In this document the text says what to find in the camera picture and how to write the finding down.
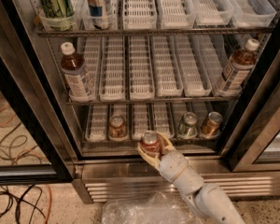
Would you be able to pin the left tea bottle white cap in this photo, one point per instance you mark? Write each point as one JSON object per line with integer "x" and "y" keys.
{"x": 77, "y": 73}

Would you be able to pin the right tea bottle white cap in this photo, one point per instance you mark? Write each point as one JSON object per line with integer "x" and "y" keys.
{"x": 238, "y": 66}

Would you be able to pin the wire shelf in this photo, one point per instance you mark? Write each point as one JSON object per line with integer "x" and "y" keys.
{"x": 157, "y": 32}
{"x": 156, "y": 100}

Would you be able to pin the glass fridge door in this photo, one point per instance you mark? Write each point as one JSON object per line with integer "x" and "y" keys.
{"x": 255, "y": 121}
{"x": 33, "y": 86}

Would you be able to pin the middle wire shelf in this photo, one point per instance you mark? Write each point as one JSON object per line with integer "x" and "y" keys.
{"x": 156, "y": 100}

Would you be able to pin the tea bottle white cap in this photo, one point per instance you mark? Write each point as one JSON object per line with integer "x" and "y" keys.
{"x": 77, "y": 73}
{"x": 238, "y": 66}

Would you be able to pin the green tall can top shelf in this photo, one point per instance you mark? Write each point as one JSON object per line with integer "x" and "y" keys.
{"x": 59, "y": 14}

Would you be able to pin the top wire shelf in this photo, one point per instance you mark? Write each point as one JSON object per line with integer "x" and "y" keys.
{"x": 157, "y": 32}

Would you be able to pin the left glass fridge door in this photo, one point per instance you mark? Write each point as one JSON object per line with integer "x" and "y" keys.
{"x": 33, "y": 86}

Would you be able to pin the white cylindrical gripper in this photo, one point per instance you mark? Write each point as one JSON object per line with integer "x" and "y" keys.
{"x": 174, "y": 164}

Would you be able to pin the red coke can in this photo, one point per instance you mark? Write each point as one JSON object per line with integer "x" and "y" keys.
{"x": 151, "y": 143}

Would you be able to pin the brown soda can left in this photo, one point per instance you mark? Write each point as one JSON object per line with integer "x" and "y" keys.
{"x": 117, "y": 127}

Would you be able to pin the orange-brown soda can right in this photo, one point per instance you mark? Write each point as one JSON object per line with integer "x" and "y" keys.
{"x": 211, "y": 125}

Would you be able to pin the right glass fridge door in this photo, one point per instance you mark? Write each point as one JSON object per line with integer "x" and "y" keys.
{"x": 255, "y": 121}

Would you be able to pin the blue tan tall can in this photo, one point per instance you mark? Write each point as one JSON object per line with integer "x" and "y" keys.
{"x": 101, "y": 13}

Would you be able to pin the clear plastic bag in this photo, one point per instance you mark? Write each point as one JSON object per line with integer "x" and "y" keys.
{"x": 159, "y": 208}

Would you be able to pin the green soda can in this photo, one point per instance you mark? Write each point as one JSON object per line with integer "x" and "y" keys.
{"x": 187, "y": 127}

